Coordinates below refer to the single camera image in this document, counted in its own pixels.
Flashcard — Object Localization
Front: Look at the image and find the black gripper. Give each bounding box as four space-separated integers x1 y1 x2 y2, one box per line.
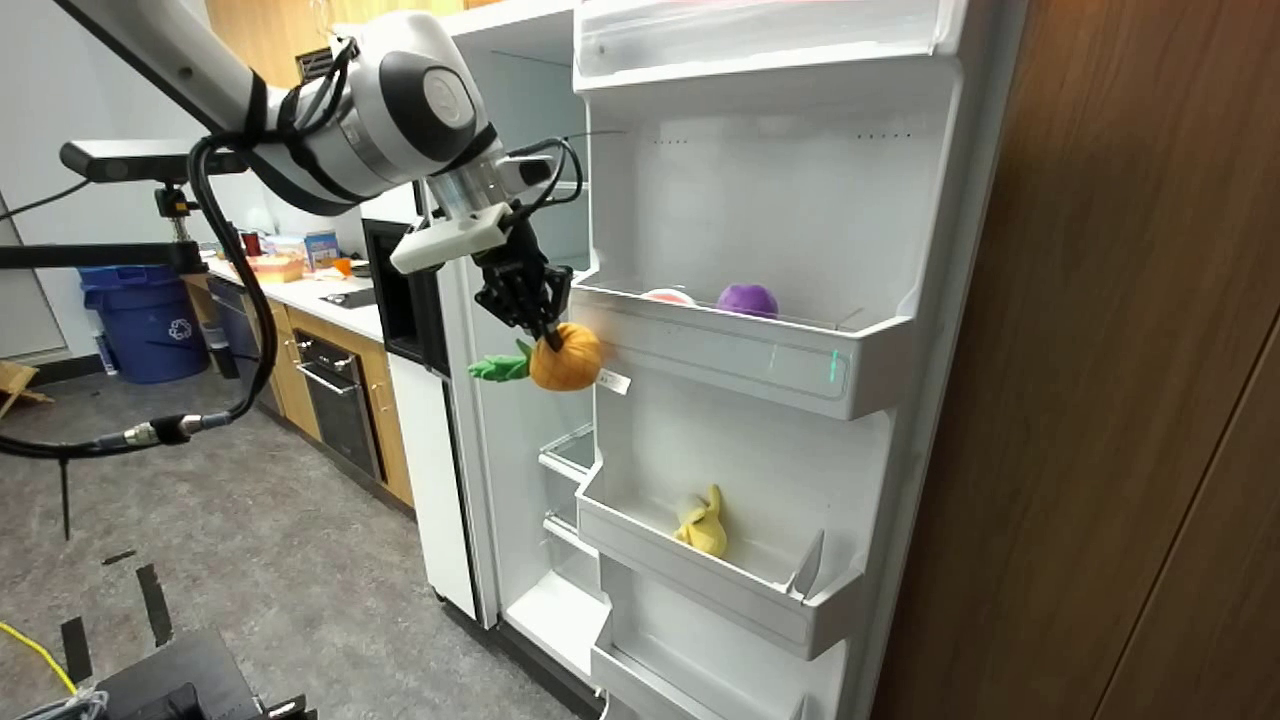
466 216 582 355

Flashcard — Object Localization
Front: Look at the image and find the orange pineapple plush toy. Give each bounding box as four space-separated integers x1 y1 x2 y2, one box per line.
462 318 614 399

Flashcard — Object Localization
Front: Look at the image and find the red plush toy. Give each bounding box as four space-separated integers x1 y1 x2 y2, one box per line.
635 285 700 317

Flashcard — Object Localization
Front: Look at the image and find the white fridge body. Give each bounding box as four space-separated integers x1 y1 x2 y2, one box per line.
431 0 611 686

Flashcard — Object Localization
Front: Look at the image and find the purple plush toy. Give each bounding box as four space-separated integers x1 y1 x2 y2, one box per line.
711 280 782 323

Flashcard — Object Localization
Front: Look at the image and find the white fridge door bin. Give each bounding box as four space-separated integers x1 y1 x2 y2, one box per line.
573 457 872 664
569 0 971 98
586 636 861 720
569 266 926 422

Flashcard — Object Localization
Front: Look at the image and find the yellow banana plush toy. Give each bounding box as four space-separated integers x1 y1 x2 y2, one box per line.
671 479 734 565

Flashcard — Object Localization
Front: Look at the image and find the white fridge door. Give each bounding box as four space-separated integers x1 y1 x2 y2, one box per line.
569 0 1031 720

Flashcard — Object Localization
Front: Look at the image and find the black dishwasher front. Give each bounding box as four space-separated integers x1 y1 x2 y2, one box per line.
288 326 391 487

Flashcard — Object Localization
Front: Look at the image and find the wooden kitchen counter cabinet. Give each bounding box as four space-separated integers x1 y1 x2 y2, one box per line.
196 248 420 510

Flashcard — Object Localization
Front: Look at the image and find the blue recycling bin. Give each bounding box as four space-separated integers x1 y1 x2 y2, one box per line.
76 258 211 388

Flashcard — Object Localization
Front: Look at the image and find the black equipment cart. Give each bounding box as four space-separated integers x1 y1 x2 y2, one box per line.
19 628 321 720

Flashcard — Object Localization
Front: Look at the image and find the brown wooden cabinet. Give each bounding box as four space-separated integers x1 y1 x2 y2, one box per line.
868 0 1280 720

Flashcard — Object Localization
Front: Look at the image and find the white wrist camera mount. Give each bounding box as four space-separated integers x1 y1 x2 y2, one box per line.
383 198 521 280

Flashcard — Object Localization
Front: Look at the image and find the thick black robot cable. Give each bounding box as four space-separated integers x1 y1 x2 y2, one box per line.
0 127 288 469

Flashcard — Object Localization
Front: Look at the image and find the black stereo camera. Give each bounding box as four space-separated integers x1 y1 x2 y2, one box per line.
55 136 257 187

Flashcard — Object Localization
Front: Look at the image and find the yellow cable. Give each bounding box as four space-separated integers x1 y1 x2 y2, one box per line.
0 614 87 706

